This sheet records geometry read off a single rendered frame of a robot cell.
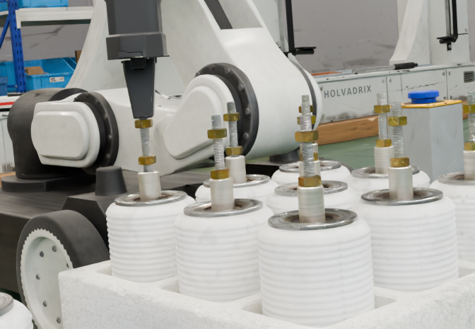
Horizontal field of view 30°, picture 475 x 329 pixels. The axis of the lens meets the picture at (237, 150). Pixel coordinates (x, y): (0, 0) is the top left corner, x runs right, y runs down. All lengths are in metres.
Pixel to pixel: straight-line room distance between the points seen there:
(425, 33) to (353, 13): 2.97
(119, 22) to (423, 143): 0.44
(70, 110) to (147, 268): 0.67
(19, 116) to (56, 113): 0.19
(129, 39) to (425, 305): 0.37
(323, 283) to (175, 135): 0.60
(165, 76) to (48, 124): 1.72
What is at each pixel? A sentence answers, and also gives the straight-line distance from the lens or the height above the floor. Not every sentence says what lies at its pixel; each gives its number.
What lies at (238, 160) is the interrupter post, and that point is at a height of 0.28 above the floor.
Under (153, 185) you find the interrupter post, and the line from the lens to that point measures 0.92.
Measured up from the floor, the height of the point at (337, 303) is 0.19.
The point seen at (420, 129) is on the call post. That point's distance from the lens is 1.14.
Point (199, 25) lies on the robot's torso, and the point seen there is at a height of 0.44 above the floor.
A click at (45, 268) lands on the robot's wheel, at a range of 1.28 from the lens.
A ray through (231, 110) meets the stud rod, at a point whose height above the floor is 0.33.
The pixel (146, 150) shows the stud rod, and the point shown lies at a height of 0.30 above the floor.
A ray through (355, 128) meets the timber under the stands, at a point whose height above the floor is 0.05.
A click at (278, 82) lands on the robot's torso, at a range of 1.25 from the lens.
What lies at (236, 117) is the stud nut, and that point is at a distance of 0.99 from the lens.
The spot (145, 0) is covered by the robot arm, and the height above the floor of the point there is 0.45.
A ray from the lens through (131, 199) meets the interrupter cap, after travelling 0.94.
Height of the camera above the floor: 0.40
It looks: 6 degrees down
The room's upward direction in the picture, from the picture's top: 4 degrees counter-clockwise
